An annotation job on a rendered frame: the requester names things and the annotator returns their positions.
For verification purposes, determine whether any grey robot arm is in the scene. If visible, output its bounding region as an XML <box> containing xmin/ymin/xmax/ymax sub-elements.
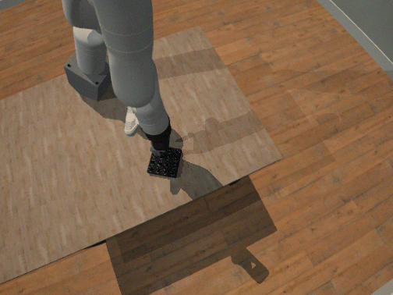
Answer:
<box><xmin>62</xmin><ymin>0</ymin><xmax>165</xmax><ymax>125</ymax></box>

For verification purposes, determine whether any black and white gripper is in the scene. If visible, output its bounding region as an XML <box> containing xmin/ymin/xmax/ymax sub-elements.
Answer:
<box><xmin>124</xmin><ymin>106</ymin><xmax>172</xmax><ymax>156</ymax></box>

